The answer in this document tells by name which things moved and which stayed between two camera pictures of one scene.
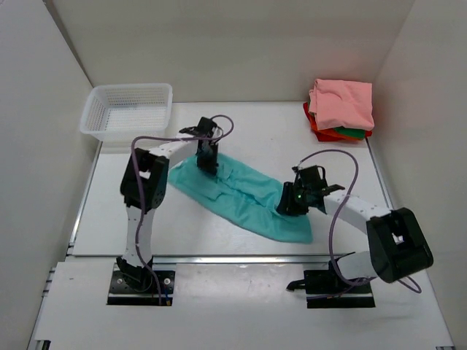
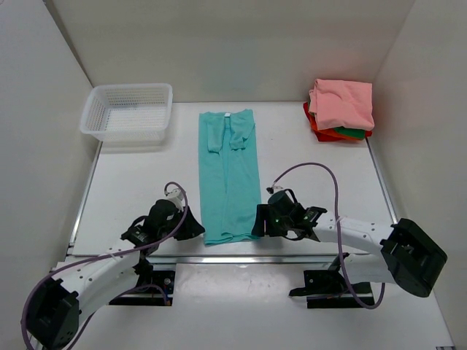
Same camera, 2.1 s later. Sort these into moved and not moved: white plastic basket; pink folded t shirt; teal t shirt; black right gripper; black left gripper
Moved: black left gripper; black right gripper; teal t shirt
Not moved: white plastic basket; pink folded t shirt
